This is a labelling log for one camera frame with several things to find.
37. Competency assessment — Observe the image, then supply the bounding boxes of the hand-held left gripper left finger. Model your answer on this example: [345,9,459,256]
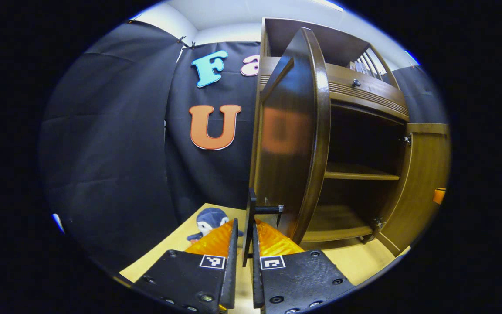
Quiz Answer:
[133,218,239,314]

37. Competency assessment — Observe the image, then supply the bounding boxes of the wooden double-door shoe cabinet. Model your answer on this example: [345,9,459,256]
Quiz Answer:
[249,17,452,258]

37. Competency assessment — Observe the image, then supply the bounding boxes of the penguin plush toy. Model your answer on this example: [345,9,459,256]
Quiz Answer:
[187,208,244,243]

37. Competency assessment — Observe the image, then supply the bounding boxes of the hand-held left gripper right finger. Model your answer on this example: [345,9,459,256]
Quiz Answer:
[251,219,357,314]

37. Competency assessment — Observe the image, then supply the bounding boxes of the wooden shoe cabinet door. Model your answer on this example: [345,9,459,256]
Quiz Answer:
[373,123,452,257]
[242,27,332,267]

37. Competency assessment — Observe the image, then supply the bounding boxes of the wooden inner cabinet shelf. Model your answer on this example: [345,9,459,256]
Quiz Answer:
[324,162,400,181]

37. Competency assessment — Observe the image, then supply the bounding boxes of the black backdrop cloth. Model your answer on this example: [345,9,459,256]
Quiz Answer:
[37,20,450,271]

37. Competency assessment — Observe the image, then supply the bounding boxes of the wooden cabinet drawer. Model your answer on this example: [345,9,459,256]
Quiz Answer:
[260,57,410,123]

